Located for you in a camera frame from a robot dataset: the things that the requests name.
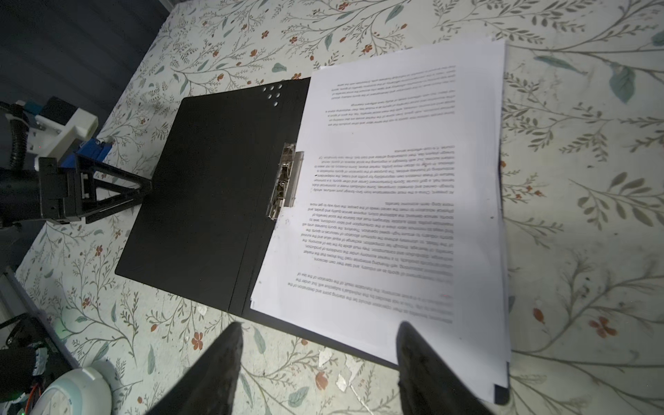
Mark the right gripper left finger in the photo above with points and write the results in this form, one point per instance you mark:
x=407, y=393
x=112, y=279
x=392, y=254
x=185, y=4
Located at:
x=209, y=386

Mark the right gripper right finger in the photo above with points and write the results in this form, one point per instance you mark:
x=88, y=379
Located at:
x=426, y=384

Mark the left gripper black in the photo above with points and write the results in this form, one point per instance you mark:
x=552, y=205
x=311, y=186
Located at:
x=91, y=190

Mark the blue folder black inside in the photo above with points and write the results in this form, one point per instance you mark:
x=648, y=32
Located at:
x=203, y=232

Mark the metal folder lever clip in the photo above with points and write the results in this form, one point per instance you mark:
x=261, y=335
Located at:
x=286, y=183

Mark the white printed paper stack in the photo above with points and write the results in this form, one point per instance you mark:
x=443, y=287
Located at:
x=397, y=212

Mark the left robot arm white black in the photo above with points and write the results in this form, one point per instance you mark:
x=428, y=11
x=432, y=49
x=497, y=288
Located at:
x=20, y=200

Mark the blue stapler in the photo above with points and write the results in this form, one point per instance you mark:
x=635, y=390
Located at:
x=94, y=148

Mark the mint alarm clock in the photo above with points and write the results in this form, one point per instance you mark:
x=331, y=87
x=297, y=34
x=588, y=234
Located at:
x=80, y=391

